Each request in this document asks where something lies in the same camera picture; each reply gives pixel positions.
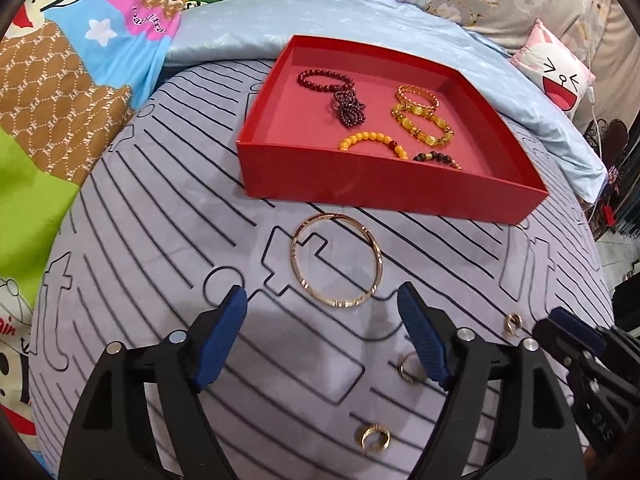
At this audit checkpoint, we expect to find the dark red bead bracelet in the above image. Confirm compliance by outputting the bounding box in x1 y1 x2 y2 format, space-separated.
297 68 357 93

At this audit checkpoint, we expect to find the pink rabbit cushion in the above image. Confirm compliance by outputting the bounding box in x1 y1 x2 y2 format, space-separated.
510 19 596 121

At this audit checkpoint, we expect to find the gold crescent ring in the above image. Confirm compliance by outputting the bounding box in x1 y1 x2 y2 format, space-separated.
355 424 392 457

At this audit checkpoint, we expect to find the red cardboard box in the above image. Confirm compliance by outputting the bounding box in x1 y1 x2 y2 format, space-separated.
236 35 548 225

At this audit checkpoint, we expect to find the thin gold bangle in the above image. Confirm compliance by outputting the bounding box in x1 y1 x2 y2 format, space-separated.
290 213 383 311

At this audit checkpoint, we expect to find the white cable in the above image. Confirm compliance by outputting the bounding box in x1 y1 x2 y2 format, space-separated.
575 0 607 163

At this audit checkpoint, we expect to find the gold chain bracelet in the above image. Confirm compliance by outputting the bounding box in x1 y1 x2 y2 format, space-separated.
396 84 443 113

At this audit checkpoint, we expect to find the yellow bead bracelet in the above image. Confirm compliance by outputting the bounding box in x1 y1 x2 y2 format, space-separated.
338 131 408 160

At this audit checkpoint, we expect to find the dark brown bead bracelet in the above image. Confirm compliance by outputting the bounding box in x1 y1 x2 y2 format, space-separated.
412 150 463 171

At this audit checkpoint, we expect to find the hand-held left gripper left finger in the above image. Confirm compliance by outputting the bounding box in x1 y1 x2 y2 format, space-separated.
60 285 248 480

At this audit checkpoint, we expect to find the dark purple bead bracelet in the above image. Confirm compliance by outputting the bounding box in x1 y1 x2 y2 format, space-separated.
327 89 368 127

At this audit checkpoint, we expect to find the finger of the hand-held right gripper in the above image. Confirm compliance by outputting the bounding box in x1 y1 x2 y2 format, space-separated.
532 307 608 368
597 326 640 391

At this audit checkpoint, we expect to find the dark metal chair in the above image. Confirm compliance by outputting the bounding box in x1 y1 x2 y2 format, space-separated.
582 119 632 171

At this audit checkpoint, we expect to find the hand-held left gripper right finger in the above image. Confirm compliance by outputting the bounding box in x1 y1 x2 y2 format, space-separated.
397 281 586 480

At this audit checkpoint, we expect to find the cartoon monkey blanket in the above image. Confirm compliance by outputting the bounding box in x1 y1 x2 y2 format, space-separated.
0 0 183 480

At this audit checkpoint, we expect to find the plain metal ring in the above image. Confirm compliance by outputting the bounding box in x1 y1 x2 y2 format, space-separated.
397 351 430 386

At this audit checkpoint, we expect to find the grey striped bed sheet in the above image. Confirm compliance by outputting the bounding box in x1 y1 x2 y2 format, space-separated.
27 57 616 480

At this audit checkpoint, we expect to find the light blue satin quilt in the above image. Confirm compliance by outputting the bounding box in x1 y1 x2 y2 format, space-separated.
165 0 608 203

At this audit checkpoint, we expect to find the yellow-green crystal bracelet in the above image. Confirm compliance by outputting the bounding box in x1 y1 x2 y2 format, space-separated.
390 102 456 148

